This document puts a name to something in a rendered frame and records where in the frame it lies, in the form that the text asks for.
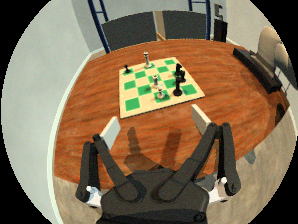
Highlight green and cream chessboard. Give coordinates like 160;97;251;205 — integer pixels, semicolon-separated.
119;57;205;119

